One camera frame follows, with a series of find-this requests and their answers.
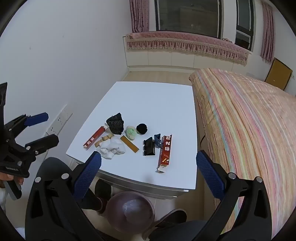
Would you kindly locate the brown framed board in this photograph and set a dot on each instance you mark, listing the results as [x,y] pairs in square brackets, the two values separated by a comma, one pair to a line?
[278,74]

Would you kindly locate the white window seat cabinet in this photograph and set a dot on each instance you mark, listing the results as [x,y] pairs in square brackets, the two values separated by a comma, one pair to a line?
[161,59]

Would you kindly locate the clear plastic bag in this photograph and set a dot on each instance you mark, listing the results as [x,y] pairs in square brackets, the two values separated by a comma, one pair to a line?
[130,206]

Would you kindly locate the large dark window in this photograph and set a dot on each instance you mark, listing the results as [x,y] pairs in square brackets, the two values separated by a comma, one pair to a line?
[187,16]

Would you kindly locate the green white scrunchie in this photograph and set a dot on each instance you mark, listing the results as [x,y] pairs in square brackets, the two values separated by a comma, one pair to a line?
[130,133]

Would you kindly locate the white drawer table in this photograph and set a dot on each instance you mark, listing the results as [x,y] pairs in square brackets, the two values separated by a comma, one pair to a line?
[148,104]

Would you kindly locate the black holder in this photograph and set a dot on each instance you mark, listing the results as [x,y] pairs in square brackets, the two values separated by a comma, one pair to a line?
[149,146]

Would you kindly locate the large red long box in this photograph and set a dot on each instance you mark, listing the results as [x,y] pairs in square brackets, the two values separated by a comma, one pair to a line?
[164,153]

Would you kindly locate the blue clip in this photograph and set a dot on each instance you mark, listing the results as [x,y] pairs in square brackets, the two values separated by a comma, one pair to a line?
[158,140]

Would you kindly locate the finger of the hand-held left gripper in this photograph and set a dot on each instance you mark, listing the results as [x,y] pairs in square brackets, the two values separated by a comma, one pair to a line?
[46,141]
[37,118]

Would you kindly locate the pink fringed window seat cushion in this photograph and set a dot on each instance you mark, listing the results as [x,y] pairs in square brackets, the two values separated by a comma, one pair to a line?
[185,42]

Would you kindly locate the dark slipper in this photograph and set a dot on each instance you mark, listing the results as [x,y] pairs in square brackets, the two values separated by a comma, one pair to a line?
[103,188]
[173,215]

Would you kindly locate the narrow dark window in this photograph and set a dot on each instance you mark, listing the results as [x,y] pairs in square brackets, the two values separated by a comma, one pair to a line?
[244,23]

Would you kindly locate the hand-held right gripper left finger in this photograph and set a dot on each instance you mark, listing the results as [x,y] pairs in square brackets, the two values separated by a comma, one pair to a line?
[89,176]

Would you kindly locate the black fuzzy scrunchie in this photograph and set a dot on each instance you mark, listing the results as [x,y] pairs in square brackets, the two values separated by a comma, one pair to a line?
[141,128]

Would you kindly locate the person's left hand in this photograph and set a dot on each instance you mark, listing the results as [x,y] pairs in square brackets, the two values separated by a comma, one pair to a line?
[5,177]

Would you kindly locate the pink trash bin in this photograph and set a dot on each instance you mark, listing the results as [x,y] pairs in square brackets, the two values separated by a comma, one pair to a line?
[141,221]

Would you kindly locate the small red long box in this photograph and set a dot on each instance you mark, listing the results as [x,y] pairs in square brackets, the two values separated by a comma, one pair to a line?
[94,138]

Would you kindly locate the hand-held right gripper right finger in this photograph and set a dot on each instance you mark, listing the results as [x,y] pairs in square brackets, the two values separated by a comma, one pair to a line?
[209,176]

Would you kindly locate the bed with striped cover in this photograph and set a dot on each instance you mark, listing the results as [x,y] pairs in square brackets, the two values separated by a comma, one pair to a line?
[242,115]

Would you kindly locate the black patterned cloth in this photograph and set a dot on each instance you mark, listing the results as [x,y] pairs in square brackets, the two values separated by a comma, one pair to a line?
[115,125]

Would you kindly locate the white tissue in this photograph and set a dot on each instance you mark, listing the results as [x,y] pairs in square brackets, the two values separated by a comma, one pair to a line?
[112,147]

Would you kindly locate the pink dotted curtain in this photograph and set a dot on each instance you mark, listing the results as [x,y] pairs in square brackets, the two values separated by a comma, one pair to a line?
[139,15]
[267,32]

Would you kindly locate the golden brown card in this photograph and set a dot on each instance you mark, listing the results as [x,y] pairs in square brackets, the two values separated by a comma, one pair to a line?
[129,144]

